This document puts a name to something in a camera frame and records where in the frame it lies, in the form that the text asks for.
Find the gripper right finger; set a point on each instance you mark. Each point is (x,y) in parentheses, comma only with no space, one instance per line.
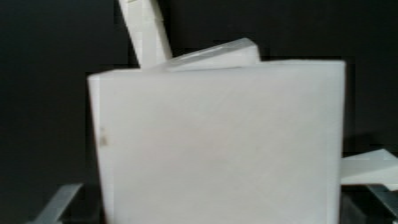
(369,204)

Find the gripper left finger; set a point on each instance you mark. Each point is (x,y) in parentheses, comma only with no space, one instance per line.
(52,212)

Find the white cabinet body box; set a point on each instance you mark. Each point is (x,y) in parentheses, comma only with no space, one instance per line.
(310,29)

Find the white cabinet top block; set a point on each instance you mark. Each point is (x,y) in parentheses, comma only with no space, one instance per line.
(219,144)

